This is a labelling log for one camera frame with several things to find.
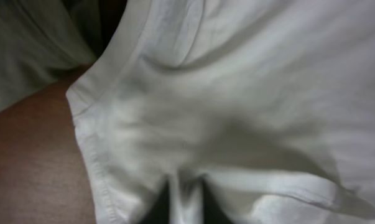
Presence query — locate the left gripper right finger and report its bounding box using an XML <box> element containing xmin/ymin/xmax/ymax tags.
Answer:
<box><xmin>202</xmin><ymin>181</ymin><xmax>233</xmax><ymax>224</ymax></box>

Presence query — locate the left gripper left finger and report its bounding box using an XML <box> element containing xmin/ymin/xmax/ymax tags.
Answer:
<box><xmin>140</xmin><ymin>182</ymin><xmax>170</xmax><ymax>224</ymax></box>

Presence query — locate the beige folded garment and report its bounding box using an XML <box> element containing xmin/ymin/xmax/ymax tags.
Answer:
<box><xmin>0</xmin><ymin>0</ymin><xmax>103</xmax><ymax>111</ymax></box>

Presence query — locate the white t-shirt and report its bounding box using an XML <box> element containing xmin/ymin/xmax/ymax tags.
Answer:
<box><xmin>67</xmin><ymin>0</ymin><xmax>375</xmax><ymax>223</ymax></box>

